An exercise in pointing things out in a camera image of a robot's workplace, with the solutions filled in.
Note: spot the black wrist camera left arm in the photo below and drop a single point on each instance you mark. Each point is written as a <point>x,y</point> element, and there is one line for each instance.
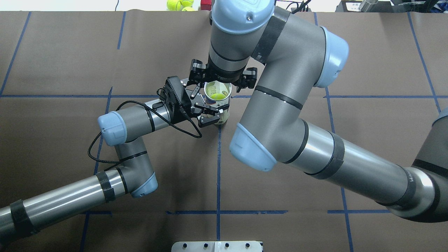
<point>176,95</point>

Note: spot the white blue tennis ball can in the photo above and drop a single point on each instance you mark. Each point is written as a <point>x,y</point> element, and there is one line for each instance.
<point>217,87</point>

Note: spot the yellow tennis ball background left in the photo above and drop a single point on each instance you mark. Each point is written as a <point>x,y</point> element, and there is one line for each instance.
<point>174,5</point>

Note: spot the yellow tennis ball background right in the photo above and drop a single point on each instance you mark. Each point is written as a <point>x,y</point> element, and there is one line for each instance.
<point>187,3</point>

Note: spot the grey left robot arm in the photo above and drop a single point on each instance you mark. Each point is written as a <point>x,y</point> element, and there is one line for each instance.
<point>44,142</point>

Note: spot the yellow tennis ball background lower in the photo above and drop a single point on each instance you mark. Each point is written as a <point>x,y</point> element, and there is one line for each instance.
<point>188,9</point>

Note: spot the red block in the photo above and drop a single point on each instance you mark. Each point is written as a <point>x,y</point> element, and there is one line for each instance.
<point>206,4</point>

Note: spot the yellow tennis ball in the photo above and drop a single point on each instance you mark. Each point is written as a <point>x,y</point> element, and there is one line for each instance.
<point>219,96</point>

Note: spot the white metal mount base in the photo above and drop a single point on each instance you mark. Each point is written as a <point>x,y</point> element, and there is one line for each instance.
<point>218,246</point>

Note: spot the yellow tennis ball background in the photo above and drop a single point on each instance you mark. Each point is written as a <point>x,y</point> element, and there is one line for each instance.
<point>187,3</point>
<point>188,9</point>
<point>174,5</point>

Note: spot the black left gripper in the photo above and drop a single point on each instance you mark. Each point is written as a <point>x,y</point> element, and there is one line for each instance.
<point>193,102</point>

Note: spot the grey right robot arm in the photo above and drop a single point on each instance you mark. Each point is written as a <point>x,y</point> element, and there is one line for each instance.
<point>255,44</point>

